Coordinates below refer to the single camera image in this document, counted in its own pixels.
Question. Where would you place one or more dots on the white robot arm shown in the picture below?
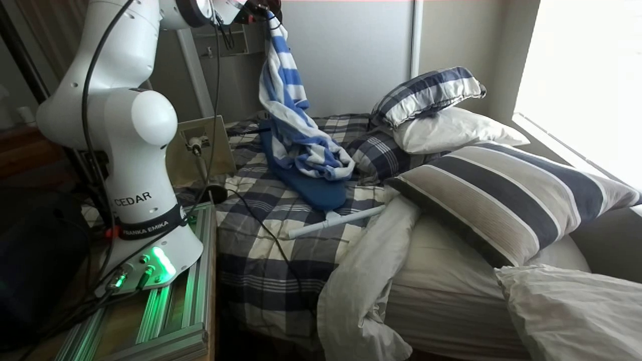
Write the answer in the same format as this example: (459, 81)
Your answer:
(100, 107)

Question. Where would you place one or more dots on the white pillow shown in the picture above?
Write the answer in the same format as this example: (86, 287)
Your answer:
(451, 129)

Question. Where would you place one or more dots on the plaid checkered pillow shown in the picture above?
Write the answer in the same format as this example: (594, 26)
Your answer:
(425, 94)

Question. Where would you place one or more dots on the plaid checkered duvet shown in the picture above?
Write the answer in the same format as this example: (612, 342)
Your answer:
(269, 283)

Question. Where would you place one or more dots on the white ironing board leg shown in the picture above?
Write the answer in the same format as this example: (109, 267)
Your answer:
(334, 219)

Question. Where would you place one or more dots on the white pillow foreground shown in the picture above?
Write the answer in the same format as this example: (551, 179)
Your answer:
(575, 315)

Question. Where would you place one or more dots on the small plaid pillow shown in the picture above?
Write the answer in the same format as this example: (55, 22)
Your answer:
(380, 157)

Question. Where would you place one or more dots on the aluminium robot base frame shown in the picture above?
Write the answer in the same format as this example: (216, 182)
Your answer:
(170, 322)

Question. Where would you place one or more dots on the grey striped pillow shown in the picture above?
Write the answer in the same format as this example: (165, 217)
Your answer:
(510, 203)

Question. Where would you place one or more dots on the blue white striped towel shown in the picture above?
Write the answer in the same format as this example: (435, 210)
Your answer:
(298, 141)

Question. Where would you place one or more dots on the white bed sheet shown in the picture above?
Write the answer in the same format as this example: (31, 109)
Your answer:
(354, 300)

